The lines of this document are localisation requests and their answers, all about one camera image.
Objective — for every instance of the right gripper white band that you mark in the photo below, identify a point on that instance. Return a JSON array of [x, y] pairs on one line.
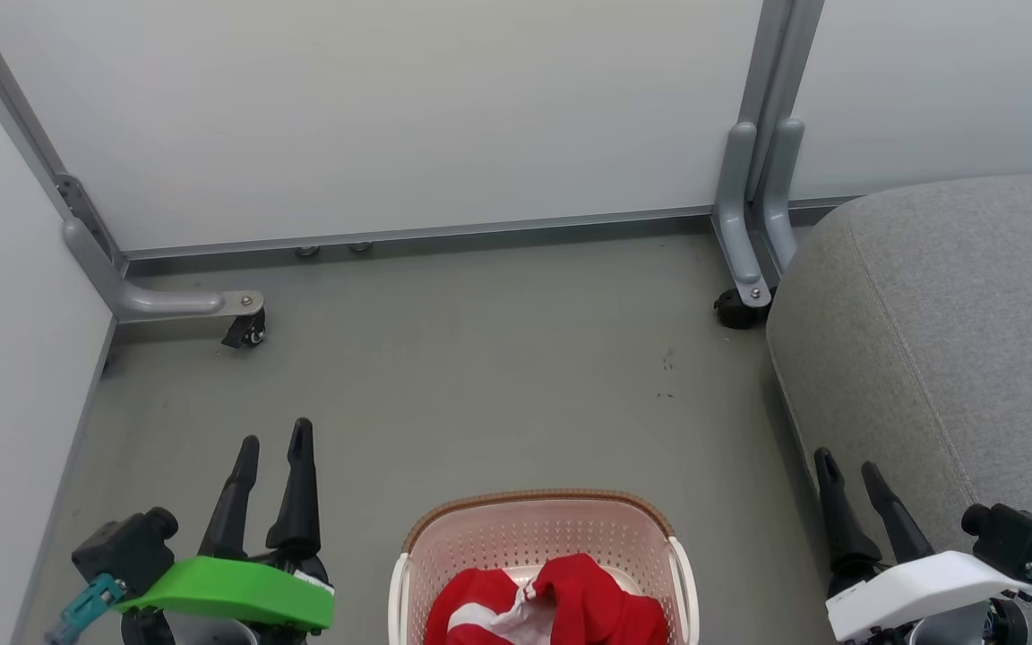
[[928, 587]]

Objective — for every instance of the red garment white trim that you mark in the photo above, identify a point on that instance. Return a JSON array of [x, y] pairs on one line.
[[606, 605]]

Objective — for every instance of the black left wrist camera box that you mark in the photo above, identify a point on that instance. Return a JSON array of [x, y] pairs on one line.
[[126, 548]]

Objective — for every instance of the grey partition bottom rail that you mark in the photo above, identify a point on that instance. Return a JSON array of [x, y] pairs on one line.
[[444, 235]]

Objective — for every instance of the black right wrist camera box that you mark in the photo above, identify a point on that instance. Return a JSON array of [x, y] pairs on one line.
[[1016, 537]]

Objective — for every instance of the black caster wheel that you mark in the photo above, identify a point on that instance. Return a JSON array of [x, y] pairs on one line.
[[247, 330], [735, 309]]

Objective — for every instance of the grey fabric sofa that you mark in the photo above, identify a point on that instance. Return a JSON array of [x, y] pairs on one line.
[[955, 340]]

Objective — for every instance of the grey partition post with foot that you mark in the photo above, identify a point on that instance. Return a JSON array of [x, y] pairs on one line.
[[95, 260]]

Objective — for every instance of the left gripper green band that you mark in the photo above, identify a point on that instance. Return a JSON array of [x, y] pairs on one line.
[[229, 591]]

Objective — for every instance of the white perforated laundry basket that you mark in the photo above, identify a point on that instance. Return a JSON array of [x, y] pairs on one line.
[[534, 533]]

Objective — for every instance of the red shorts white striped waistband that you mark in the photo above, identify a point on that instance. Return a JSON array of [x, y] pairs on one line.
[[467, 609]]

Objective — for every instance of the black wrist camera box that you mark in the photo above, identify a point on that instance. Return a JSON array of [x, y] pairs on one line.
[[1016, 537], [126, 548]]

